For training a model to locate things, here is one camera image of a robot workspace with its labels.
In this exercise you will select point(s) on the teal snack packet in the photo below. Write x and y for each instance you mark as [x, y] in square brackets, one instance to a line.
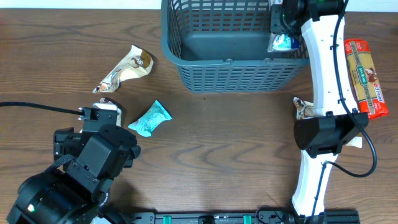
[145, 125]

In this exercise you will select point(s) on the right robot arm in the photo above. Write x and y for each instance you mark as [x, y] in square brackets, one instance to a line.
[336, 119]

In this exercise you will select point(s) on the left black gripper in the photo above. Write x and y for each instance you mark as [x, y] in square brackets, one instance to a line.
[69, 142]

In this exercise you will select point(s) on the grey plastic basket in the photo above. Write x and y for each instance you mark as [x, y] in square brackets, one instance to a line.
[222, 46]

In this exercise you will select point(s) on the beige nut bag with label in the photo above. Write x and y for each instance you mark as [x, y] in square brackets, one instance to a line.
[107, 104]

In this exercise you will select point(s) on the multicolour tissue pack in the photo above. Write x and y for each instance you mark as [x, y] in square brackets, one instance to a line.
[280, 42]

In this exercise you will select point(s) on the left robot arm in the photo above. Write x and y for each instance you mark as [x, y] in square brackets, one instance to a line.
[77, 184]

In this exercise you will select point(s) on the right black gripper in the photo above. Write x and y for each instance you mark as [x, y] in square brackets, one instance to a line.
[275, 26]

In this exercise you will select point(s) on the crumpled beige snack bag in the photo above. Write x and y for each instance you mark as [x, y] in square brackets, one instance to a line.
[136, 64]

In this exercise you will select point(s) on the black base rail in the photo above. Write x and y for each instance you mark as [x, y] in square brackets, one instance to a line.
[268, 215]

